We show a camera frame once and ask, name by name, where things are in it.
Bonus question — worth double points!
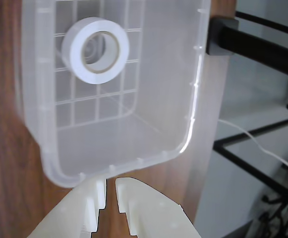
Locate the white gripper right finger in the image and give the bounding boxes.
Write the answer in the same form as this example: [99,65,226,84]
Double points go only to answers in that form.
[115,177,202,238]

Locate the thin black metal frame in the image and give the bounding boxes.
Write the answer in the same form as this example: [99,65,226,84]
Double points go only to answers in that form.
[213,81,288,199]

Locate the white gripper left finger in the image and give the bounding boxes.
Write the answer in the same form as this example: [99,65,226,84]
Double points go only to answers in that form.
[28,177,107,238]

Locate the clear plastic storage box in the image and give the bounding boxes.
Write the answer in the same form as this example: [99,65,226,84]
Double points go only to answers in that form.
[14,0,213,188]

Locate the black table beam with bracket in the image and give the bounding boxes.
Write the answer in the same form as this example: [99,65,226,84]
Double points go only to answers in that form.
[205,10,288,84]

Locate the white cord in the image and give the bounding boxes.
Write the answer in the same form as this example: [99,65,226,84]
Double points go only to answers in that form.
[217,119,288,176]

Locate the white tape roll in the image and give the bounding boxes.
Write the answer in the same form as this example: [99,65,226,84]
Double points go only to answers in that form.
[61,17,130,85]

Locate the black tangled cables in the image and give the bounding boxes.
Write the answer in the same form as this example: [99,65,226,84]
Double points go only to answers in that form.
[245,190,288,238]

